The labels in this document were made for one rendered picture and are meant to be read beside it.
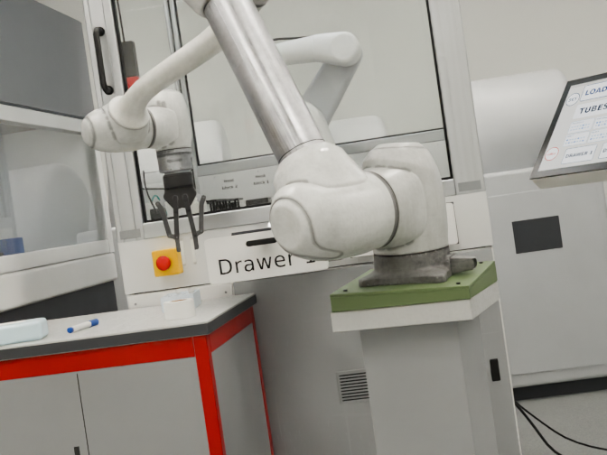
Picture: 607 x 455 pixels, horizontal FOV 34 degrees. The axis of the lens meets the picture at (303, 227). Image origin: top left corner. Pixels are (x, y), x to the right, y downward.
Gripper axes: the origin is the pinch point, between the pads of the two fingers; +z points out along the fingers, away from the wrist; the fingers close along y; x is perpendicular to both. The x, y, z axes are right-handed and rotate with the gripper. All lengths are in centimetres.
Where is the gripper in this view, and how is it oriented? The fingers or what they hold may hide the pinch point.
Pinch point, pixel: (188, 251)
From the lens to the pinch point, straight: 257.3
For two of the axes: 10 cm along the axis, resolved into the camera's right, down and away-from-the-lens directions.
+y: 9.9, -1.4, 0.8
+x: -0.8, -0.1, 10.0
